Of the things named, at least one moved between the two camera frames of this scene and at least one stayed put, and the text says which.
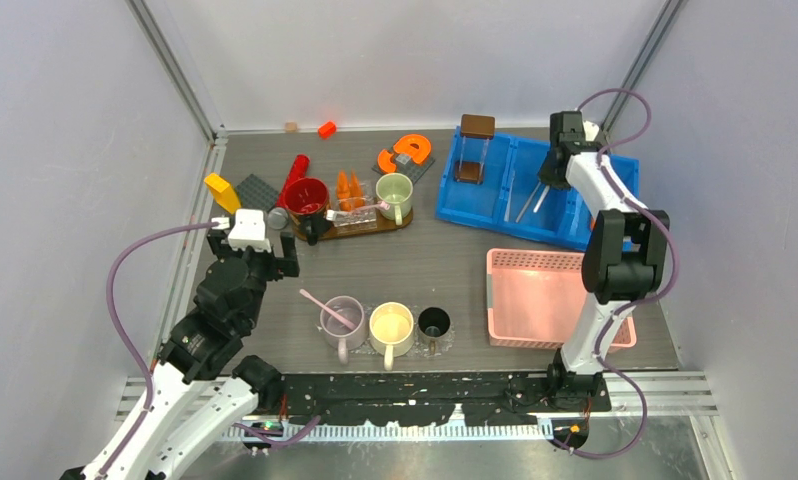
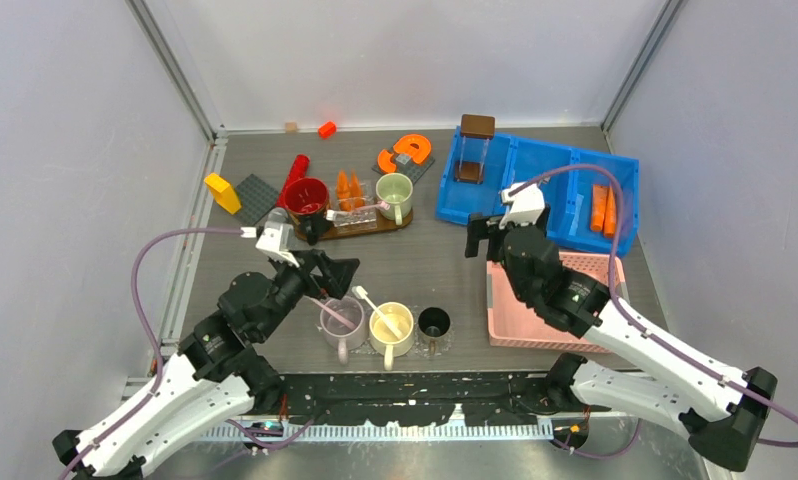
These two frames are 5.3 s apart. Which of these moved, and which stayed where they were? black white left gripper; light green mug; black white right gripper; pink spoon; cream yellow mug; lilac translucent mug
Moved: black white left gripper; black white right gripper
Stayed: cream yellow mug; pink spoon; light green mug; lilac translucent mug
